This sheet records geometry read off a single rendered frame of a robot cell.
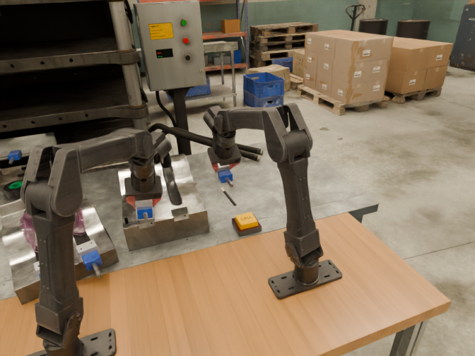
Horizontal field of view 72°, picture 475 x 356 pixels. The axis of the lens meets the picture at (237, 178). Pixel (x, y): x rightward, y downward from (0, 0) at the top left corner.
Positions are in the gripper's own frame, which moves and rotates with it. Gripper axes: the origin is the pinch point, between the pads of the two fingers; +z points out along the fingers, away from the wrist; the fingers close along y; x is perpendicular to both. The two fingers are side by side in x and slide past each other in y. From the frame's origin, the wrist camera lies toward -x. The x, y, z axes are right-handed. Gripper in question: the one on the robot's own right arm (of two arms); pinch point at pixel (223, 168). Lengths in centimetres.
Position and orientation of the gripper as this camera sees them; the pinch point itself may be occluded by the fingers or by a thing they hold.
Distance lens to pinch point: 116.4
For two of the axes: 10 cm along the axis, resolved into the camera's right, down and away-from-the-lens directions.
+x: 3.1, 8.0, -5.1
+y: -9.5, 2.0, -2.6
